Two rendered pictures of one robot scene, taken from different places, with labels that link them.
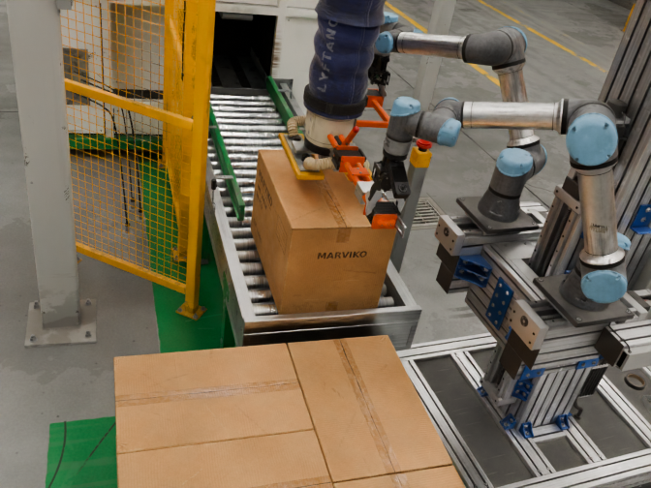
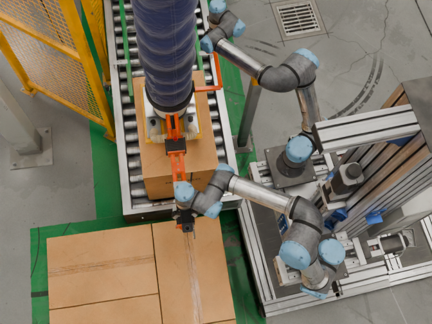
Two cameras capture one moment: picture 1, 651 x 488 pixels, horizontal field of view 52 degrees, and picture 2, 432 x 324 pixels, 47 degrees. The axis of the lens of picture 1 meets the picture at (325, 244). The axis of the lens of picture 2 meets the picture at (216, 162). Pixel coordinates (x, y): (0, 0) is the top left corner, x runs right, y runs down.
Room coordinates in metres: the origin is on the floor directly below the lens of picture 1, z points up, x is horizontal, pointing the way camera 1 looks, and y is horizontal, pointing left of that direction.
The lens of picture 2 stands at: (1.20, -0.31, 3.36)
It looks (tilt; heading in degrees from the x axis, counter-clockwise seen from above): 69 degrees down; 5
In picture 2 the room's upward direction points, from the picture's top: 8 degrees clockwise
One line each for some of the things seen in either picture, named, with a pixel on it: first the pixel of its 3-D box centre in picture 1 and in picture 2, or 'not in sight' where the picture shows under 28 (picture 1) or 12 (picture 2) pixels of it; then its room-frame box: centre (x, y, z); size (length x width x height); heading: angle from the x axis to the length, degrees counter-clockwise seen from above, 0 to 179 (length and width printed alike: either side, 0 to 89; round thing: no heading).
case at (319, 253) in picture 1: (316, 228); (175, 136); (2.29, 0.05, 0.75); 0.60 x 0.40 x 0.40; 22
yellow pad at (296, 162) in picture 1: (300, 151); (152, 111); (2.25, 0.15, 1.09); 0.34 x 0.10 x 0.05; 21
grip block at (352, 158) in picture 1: (349, 159); (175, 146); (2.05, -0.03, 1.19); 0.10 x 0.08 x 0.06; 111
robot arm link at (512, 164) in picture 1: (511, 170); (298, 150); (2.17, -0.60, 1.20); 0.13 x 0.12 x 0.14; 148
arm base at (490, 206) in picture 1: (501, 199); (292, 160); (2.16, -0.60, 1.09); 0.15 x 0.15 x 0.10
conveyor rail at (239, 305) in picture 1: (205, 183); (112, 49); (2.91, 0.65, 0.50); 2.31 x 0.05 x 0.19; 22
